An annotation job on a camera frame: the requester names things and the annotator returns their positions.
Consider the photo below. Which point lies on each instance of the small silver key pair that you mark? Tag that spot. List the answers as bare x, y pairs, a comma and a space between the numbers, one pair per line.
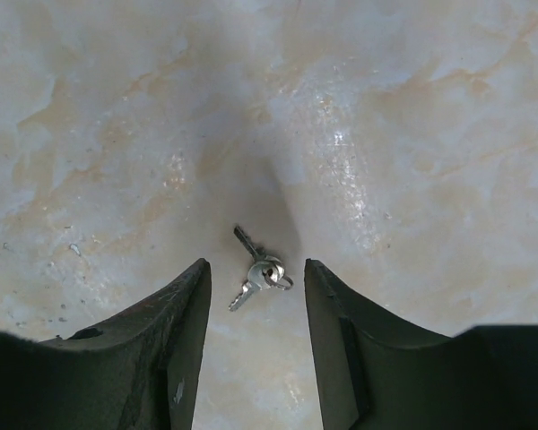
266, 271

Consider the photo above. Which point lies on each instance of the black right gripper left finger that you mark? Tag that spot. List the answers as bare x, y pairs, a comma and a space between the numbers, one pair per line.
139, 369

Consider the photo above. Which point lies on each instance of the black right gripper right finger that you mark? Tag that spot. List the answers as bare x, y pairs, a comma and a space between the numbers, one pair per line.
375, 370

